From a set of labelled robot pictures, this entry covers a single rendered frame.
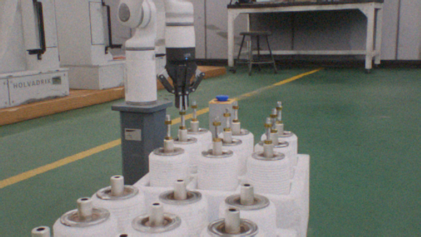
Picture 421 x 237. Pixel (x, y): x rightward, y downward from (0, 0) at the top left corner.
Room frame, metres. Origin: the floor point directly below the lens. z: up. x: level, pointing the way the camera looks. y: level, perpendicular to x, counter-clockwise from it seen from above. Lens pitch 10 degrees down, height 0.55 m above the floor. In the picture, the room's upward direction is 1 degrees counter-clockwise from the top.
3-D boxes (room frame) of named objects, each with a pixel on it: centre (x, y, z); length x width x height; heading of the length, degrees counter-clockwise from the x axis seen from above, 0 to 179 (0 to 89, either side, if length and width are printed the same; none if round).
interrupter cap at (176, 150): (1.18, 0.09, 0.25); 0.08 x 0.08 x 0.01
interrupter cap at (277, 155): (1.13, -0.14, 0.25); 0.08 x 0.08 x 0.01
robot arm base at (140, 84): (1.64, 0.21, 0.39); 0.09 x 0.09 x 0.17; 64
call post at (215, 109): (1.57, -0.05, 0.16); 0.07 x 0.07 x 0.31; 76
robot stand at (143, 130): (1.64, 0.21, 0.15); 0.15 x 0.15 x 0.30; 64
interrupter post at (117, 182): (0.89, 0.16, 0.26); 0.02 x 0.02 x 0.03
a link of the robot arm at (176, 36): (1.31, 0.07, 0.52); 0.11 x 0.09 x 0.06; 25
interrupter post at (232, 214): (0.71, -0.03, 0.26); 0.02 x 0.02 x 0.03
